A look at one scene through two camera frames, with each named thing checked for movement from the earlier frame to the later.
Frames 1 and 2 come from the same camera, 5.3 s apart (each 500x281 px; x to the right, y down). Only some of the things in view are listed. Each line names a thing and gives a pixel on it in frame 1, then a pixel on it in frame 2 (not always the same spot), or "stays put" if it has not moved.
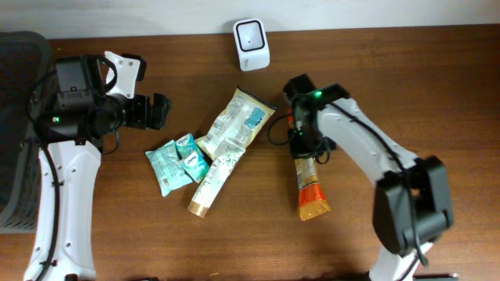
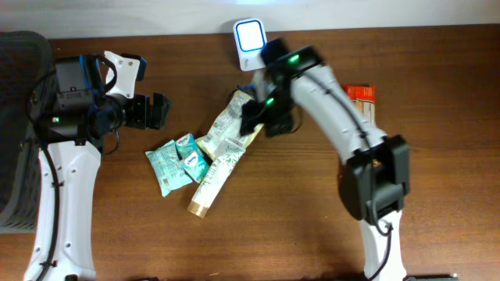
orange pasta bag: (312, 202) → (362, 97)
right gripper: (298, 147) → (263, 121)
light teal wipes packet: (169, 171) stays put
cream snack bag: (244, 119) stays put
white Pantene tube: (221, 168) stays put
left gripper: (141, 112) stays put
